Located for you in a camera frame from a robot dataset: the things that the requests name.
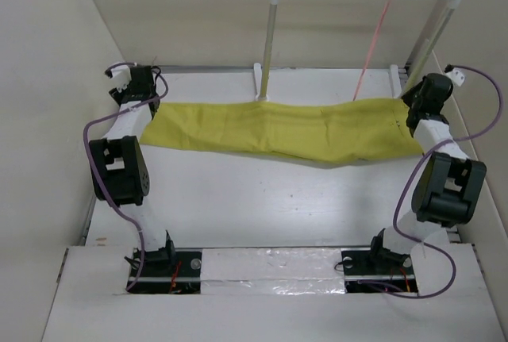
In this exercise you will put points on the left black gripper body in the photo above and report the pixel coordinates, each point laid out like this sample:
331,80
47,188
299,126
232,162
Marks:
119,96

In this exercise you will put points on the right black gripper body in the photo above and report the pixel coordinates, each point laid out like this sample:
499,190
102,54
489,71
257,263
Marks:
411,97

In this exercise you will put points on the yellow-green trousers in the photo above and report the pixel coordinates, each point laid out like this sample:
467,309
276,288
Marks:
365,130

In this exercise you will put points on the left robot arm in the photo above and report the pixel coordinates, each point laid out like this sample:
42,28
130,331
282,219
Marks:
119,172

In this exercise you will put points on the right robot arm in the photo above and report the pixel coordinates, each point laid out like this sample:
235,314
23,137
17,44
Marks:
449,186

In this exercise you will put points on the white metal clothes rack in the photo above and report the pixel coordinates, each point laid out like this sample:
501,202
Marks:
262,70

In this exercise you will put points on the silver tape strip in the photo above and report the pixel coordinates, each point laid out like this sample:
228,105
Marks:
271,271

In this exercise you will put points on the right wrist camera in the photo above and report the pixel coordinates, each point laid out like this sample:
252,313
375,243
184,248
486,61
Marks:
455,75

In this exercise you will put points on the pink wire hanger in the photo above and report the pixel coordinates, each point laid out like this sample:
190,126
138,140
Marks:
371,49

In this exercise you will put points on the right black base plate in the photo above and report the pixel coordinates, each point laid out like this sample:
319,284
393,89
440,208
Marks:
362,275

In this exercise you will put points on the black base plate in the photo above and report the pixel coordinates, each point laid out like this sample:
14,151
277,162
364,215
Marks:
362,275
183,277

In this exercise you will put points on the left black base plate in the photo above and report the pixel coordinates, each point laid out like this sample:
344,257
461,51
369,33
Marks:
183,277

